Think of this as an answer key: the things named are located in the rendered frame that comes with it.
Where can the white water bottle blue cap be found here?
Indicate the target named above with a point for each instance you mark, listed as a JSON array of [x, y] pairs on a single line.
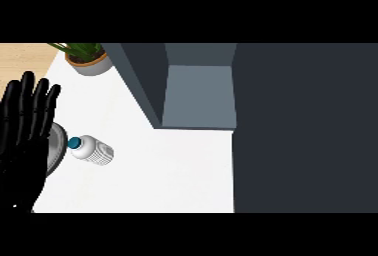
[[93, 152]]

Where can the dark grey cabinet door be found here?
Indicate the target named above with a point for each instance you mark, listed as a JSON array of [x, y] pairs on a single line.
[[305, 128]]

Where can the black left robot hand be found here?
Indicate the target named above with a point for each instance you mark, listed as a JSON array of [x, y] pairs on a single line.
[[20, 140]]

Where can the grey round plate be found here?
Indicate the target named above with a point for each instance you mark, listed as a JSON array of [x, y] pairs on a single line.
[[57, 148]]

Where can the dark grey open cabinet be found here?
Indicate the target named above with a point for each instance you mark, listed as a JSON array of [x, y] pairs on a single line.
[[186, 90]]

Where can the green plant in grey pot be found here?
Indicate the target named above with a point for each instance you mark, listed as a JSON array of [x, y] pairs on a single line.
[[86, 58]]

